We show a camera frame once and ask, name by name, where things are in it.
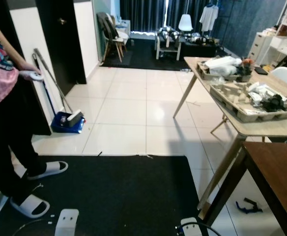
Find white shell chair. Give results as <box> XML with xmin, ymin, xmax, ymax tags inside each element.
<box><xmin>177</xmin><ymin>13</ymin><xmax>194</xmax><ymax>33</ymax></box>

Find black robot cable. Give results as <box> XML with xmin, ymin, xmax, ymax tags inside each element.
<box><xmin>199</xmin><ymin>222</ymin><xmax>224</xmax><ymax>236</ymax></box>

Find large black floor mat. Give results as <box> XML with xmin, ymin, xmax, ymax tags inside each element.
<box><xmin>0</xmin><ymin>155</ymin><xmax>209</xmax><ymax>236</ymax></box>

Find dark curtains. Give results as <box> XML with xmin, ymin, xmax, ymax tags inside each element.
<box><xmin>119</xmin><ymin>0</ymin><xmax>218</xmax><ymax>36</ymax></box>

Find person's hand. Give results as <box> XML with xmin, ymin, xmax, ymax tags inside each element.
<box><xmin>17</xmin><ymin>61</ymin><xmax>38</xmax><ymax>75</ymax></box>

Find dark room carpet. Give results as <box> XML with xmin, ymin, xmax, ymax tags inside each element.
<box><xmin>101</xmin><ymin>38</ymin><xmax>233</xmax><ymax>71</ymax></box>

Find hanging white shirt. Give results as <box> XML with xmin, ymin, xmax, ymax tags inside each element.
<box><xmin>200</xmin><ymin>4</ymin><xmax>220</xmax><ymax>33</ymax></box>

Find dark brown wooden table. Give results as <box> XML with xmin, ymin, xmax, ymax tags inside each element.
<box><xmin>202</xmin><ymin>141</ymin><xmax>287</xmax><ymax>236</ymax></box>

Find white slipper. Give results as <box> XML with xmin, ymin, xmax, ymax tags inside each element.
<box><xmin>28</xmin><ymin>161</ymin><xmax>69</xmax><ymax>181</ymax></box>
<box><xmin>9</xmin><ymin>194</ymin><xmax>51</xmax><ymax>219</ymax></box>

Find white shelf unit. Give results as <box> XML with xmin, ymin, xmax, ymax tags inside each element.
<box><xmin>247</xmin><ymin>0</ymin><xmax>287</xmax><ymax>67</ymax></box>

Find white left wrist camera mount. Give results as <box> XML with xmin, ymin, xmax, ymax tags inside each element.
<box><xmin>56</xmin><ymin>208</ymin><xmax>81</xmax><ymax>236</ymax></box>

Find small white side table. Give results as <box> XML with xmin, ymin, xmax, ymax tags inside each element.
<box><xmin>155</xmin><ymin>32</ymin><xmax>182</xmax><ymax>61</ymax></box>

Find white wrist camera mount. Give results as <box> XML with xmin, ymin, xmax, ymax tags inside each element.
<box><xmin>180</xmin><ymin>217</ymin><xmax>203</xmax><ymax>236</ymax></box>
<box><xmin>56</xmin><ymin>208</ymin><xmax>81</xmax><ymax>236</ymax></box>

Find large moulded cardboard tray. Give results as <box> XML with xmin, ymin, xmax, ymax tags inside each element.
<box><xmin>208</xmin><ymin>81</ymin><xmax>287</xmax><ymax>124</ymax></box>

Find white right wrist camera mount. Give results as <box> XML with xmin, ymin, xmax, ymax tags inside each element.
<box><xmin>180</xmin><ymin>217</ymin><xmax>203</xmax><ymax>236</ymax></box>

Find black door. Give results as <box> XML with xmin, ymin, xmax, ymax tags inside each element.
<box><xmin>36</xmin><ymin>0</ymin><xmax>88</xmax><ymax>85</ymax></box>

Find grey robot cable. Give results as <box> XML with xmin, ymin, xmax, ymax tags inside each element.
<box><xmin>13</xmin><ymin>218</ymin><xmax>58</xmax><ymax>236</ymax></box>

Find crumpled black trash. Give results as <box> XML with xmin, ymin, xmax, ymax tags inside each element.
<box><xmin>261</xmin><ymin>93</ymin><xmax>287</xmax><ymax>113</ymax></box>

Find light wooden table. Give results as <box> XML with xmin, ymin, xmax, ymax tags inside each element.
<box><xmin>172</xmin><ymin>56</ymin><xmax>287</xmax><ymax>212</ymax></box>

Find small orange flower plant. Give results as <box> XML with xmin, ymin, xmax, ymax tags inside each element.
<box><xmin>237</xmin><ymin>58</ymin><xmax>255</xmax><ymax>82</ymax></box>

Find blue and black tool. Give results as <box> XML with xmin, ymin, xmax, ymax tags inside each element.
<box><xmin>235</xmin><ymin>198</ymin><xmax>264</xmax><ymax>215</ymax></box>

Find person in pink shirt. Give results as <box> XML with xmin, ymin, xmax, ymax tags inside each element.
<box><xmin>0</xmin><ymin>0</ymin><xmax>68</xmax><ymax>219</ymax></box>

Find grey mop handle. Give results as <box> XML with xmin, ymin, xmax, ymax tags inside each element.
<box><xmin>33</xmin><ymin>48</ymin><xmax>73</xmax><ymax>115</ymax></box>

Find crumpled white paper trash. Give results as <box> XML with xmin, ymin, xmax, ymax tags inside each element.
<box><xmin>246</xmin><ymin>81</ymin><xmax>287</xmax><ymax>107</ymax></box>

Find small moulded cardboard tray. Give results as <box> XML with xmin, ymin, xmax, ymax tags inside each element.
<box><xmin>196</xmin><ymin>59</ymin><xmax>253</xmax><ymax>82</ymax></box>

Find white plastic bag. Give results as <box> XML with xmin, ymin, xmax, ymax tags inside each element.
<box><xmin>203</xmin><ymin>56</ymin><xmax>243</xmax><ymax>77</ymax></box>

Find cluttered black low table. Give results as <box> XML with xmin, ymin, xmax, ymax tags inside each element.
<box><xmin>180</xmin><ymin>32</ymin><xmax>218</xmax><ymax>58</ymax></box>

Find wooden chair with jacket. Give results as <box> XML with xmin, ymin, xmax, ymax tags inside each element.
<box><xmin>96</xmin><ymin>12</ymin><xmax>130</xmax><ymax>64</ymax></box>

